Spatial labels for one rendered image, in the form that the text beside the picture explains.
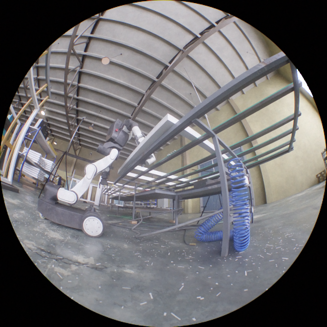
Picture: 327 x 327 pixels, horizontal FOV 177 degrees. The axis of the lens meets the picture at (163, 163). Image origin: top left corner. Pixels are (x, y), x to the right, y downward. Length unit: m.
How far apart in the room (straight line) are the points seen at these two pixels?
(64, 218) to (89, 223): 0.23
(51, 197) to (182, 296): 1.14
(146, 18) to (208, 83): 6.56
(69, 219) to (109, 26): 9.18
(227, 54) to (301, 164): 7.96
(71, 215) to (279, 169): 7.54
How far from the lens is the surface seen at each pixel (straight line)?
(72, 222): 0.99
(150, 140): 0.93
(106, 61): 6.47
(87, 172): 1.12
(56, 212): 1.01
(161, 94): 9.15
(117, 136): 1.32
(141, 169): 1.63
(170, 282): 0.49
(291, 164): 7.29
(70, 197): 1.10
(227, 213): 0.64
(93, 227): 0.94
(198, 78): 8.75
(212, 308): 0.39
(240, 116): 0.79
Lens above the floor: 0.31
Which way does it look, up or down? 25 degrees up
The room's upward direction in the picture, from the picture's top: 2 degrees clockwise
